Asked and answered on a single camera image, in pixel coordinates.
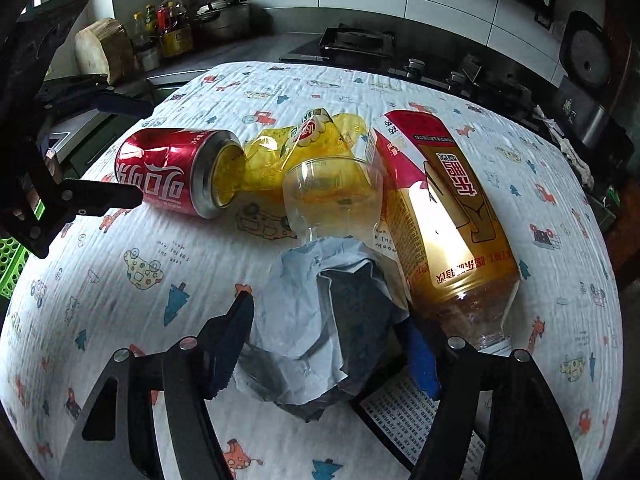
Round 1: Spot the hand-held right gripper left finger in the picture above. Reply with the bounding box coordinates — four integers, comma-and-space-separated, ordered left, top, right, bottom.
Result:
59, 289, 256, 480

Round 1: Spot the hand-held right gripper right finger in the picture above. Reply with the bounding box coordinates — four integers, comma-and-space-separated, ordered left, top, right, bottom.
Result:
395, 317, 583, 480

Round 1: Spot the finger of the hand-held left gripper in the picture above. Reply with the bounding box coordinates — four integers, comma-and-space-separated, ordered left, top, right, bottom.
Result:
56, 182, 145, 216
39, 74, 153, 119

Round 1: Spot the grey paper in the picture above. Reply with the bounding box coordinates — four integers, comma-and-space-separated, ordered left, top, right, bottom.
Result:
234, 236, 411, 423

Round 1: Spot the green plastic basket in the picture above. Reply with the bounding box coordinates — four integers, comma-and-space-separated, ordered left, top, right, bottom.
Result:
0, 234, 33, 306

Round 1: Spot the small dark sauce bottle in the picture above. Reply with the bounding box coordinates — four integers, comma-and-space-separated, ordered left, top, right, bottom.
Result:
132, 12, 161, 72

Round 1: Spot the black white cardboard box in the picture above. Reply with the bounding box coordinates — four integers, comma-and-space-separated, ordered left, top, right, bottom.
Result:
350, 375, 488, 480

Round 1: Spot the red soda can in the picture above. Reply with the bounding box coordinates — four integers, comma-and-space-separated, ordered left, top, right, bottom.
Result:
114, 128, 246, 219

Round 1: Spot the round wooden chopping block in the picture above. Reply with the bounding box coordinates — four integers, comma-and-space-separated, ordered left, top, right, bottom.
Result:
75, 17, 133, 86

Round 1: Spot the green cap sauce bottle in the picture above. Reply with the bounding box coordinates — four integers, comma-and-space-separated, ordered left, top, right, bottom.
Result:
144, 4, 161, 41

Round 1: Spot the white printed tablecloth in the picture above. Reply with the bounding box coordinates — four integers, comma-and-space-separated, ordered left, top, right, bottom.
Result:
0, 61, 623, 480

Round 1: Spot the steel cooking pot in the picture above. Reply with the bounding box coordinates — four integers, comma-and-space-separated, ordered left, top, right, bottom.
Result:
194, 0, 251, 38

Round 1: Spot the plastic tea bottle red label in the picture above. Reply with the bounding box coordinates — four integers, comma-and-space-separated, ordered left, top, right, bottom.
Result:
370, 109, 523, 356

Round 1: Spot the crushed yellow plastic bottle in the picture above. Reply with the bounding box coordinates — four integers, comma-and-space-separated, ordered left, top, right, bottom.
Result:
215, 107, 373, 208

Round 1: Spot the clear plastic cup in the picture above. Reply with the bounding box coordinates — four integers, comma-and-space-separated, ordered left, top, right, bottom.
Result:
281, 156, 386, 251

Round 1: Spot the black gas stove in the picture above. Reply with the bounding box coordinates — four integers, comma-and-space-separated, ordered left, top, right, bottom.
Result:
279, 24, 533, 116

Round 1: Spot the white rag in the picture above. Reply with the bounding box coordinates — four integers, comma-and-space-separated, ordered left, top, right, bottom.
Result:
532, 105, 596, 188

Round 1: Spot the black rice cooker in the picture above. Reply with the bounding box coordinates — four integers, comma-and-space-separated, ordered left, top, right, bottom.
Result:
555, 10, 636, 161

